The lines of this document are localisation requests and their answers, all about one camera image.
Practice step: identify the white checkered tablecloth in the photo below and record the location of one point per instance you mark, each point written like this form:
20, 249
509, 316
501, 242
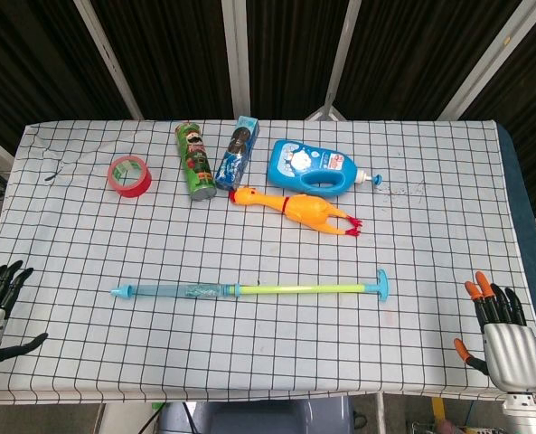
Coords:
249, 343

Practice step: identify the blue detergent bottle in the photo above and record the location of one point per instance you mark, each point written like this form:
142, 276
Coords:
294, 163

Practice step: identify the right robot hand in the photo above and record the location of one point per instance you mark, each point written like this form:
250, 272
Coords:
511, 352

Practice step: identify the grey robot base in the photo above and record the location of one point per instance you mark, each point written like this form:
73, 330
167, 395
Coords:
272, 416

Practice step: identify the blue cookie box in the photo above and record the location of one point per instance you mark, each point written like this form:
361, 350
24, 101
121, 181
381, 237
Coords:
236, 158

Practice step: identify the white metal frame post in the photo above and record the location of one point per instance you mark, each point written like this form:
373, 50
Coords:
484, 59
109, 59
340, 59
237, 59

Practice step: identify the blue toy water syringe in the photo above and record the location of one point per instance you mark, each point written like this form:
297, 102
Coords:
204, 291

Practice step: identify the yellow rubber chicken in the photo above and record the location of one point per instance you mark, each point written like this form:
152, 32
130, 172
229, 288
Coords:
303, 208

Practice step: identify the green chips can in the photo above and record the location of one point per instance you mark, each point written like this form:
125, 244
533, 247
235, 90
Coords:
195, 163

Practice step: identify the red tape roll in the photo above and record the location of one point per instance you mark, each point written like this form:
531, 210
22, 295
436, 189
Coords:
138, 190

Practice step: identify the blue table edge padding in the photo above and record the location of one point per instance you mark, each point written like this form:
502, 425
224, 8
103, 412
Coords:
520, 190

